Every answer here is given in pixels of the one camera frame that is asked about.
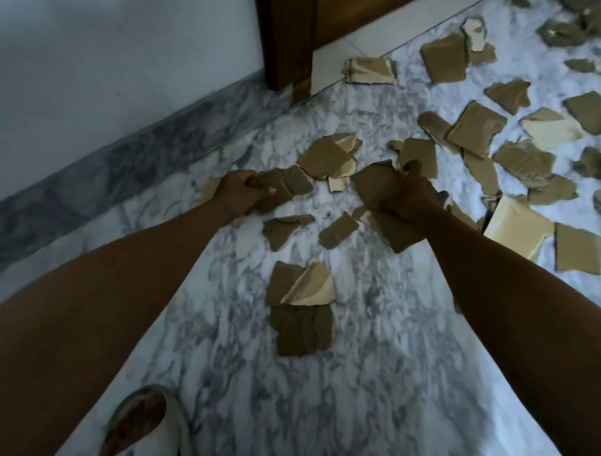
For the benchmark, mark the person's right hand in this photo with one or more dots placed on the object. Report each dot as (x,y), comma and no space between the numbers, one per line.
(413,197)

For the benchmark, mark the brown paper pieces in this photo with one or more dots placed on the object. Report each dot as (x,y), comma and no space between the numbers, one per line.
(305,329)

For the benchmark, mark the torn brown paper handful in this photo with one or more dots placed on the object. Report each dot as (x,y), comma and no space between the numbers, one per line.
(291,183)
(375,181)

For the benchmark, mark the person's right forearm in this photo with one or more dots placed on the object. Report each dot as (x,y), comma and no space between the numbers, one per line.
(526,319)

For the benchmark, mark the person's left hand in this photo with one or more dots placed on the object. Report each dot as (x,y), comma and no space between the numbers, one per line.
(235,192)

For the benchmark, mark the person's left forearm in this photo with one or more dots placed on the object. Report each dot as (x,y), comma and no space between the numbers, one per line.
(94,329)

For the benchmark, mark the person's left white sandal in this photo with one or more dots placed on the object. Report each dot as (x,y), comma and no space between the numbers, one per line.
(141,423)

